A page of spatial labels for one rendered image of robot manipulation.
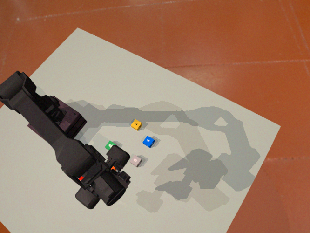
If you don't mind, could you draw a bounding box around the green block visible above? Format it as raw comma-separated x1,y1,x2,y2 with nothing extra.
106,141,115,150

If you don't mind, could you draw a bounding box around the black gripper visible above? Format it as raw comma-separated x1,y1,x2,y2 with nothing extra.
75,145,130,209

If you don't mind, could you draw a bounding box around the blue block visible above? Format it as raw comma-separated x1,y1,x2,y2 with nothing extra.
143,136,155,148

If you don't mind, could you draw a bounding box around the yellow block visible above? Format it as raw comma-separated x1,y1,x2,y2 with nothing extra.
131,119,142,131

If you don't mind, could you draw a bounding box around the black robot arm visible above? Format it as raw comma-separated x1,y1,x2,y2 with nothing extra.
0,71,131,206

